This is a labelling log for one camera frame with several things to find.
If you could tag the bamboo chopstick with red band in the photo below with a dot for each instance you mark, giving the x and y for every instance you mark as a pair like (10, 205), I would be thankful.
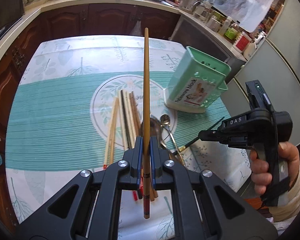
(146, 80)

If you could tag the cream chopstick with red stripes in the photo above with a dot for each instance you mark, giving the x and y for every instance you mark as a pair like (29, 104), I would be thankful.
(109, 140)
(113, 140)

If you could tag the glass jar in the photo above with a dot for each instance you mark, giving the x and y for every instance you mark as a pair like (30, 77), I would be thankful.
(213, 22)

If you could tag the red label container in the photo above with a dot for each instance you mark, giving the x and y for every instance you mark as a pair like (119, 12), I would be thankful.
(242, 42)

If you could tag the grey metal cabinet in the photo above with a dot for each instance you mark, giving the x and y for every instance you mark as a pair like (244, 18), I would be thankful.
(197, 37)

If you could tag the large steel spoon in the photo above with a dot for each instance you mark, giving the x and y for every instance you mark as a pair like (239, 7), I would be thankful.
(155, 130)

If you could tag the white jar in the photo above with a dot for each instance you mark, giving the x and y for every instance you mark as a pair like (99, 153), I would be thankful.
(250, 49)

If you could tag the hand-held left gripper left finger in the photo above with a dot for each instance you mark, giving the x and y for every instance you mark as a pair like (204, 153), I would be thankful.
(140, 160)

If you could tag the black chopstick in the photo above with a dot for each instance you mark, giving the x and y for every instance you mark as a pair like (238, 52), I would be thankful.
(126, 125)
(190, 143)

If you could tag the grey refrigerator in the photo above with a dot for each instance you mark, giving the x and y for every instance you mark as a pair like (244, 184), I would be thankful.
(277, 62)

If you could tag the cream kitchen countertop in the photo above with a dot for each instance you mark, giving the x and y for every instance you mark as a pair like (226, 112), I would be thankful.
(65, 1)

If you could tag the leaf printed tablecloth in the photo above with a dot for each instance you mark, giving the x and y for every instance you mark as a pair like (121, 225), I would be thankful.
(52, 110)

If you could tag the dark brown wooden chopstick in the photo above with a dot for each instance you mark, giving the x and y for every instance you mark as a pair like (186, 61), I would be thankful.
(135, 110)

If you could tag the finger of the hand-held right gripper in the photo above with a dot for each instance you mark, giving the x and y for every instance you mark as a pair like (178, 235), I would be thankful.
(212, 135)

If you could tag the white bottle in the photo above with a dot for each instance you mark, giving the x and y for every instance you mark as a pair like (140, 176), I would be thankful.
(225, 26)

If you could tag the person's right hand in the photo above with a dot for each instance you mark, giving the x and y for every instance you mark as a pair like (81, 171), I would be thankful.
(258, 172)

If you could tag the small steel spoon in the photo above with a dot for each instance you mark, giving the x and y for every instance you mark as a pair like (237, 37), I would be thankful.
(164, 119)

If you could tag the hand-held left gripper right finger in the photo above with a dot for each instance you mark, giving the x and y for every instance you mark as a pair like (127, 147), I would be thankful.
(153, 160)

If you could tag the glass pitcher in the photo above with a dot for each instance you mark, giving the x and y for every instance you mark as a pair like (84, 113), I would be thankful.
(202, 10)

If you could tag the green utensil holder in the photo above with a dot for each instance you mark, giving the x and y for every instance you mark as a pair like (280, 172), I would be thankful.
(190, 80)

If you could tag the clear plastic bag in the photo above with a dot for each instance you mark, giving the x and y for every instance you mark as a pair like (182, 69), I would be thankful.
(245, 2)

